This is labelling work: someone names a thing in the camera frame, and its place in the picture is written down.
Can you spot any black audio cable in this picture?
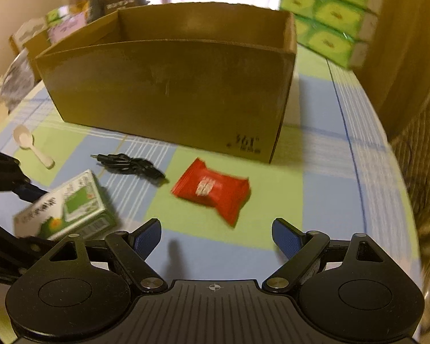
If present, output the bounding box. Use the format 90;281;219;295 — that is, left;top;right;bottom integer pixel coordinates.
90;152;167;183

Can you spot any red snack packet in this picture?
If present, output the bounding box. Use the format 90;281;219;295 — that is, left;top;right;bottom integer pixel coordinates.
171;159;251;227

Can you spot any white plastic spoon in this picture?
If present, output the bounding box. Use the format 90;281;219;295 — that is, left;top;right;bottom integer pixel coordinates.
13;124;55;169

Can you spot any checked tablecloth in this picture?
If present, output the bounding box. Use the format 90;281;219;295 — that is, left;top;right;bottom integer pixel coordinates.
0;48;420;281

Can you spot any green tissue box stack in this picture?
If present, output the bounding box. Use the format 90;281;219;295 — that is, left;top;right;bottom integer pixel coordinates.
279;0;383;69

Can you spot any brown carton beside table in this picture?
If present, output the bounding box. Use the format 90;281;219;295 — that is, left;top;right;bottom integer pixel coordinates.
8;17;51;82

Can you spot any brown cardboard box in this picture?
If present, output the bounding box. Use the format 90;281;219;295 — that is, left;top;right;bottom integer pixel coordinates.
36;2;297;163

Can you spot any black printed bag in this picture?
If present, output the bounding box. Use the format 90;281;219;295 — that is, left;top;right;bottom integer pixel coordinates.
86;0;150;23

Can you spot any quilted brown chair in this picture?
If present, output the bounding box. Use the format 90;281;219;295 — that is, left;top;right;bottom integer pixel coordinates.
392;98;430;238

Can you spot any grey plastic bag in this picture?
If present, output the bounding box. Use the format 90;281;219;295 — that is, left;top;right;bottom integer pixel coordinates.
0;48;36;112

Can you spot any green spray medicine box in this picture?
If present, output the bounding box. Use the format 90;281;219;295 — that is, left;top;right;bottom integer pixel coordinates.
13;170;117;241

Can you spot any pink paper box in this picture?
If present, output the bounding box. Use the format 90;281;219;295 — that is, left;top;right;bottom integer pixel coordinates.
48;13;86;44

